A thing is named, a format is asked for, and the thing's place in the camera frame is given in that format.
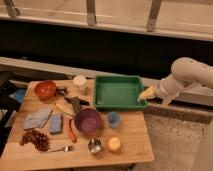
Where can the blue sponge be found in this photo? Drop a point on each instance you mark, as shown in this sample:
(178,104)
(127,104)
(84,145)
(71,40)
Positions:
(55,126)

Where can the red chili pepper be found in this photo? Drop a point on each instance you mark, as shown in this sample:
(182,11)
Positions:
(71,134)

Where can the blue object on chair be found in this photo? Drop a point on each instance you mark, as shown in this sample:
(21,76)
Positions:
(19,95)

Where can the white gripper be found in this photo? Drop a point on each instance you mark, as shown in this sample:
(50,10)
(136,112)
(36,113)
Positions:
(167,89)

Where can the metal spoon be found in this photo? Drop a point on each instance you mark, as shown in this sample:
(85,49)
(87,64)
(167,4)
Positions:
(64,149)

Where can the red bowl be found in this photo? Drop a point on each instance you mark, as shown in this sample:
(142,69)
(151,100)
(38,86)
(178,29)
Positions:
(45,89)

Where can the bunch of dark grapes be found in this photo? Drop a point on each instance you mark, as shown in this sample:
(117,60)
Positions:
(37,138)

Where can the yellow banana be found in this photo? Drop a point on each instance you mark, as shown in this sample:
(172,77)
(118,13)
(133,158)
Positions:
(66,110)

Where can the black chair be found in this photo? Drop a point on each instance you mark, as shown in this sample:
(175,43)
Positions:
(7,103)

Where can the blue cup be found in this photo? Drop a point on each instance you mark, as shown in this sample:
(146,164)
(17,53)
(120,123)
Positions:
(113,119)

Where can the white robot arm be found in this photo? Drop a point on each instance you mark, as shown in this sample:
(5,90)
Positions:
(186,73)

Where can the orange round fruit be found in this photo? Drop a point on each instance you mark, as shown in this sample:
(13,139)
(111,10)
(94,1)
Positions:
(114,144)

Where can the green plastic tray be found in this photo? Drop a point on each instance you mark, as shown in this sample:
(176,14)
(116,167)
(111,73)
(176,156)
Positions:
(118,93)

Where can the grey folded cloth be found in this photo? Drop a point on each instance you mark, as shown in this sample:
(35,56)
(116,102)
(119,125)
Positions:
(37,119)

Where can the white cup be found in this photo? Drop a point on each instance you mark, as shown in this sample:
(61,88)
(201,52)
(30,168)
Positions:
(80,83)

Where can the wooden table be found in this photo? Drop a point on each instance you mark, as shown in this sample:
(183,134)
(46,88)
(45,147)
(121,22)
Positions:
(132,131)

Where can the small metal cup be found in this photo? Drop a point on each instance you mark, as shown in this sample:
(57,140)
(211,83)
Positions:
(94,146)

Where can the purple bowl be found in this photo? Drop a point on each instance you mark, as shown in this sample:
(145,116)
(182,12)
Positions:
(88,121)

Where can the dark green vegetable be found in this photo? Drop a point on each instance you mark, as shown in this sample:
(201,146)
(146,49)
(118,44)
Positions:
(76,104)

